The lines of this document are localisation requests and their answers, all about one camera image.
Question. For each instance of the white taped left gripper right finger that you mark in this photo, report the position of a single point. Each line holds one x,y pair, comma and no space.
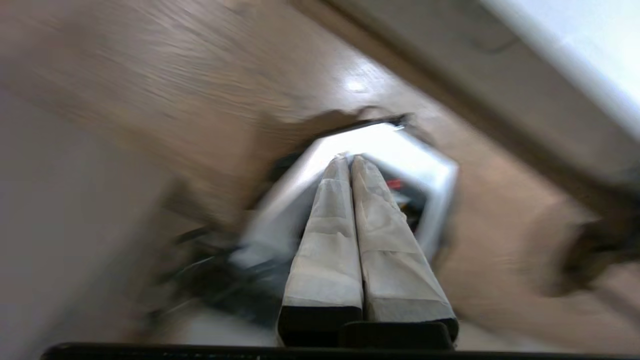
390,250

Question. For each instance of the red emergency stop button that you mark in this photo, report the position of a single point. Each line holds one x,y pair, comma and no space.
395,184

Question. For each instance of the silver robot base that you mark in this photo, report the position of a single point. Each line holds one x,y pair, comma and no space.
430,175

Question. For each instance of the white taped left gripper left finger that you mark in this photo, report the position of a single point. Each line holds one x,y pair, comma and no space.
327,250

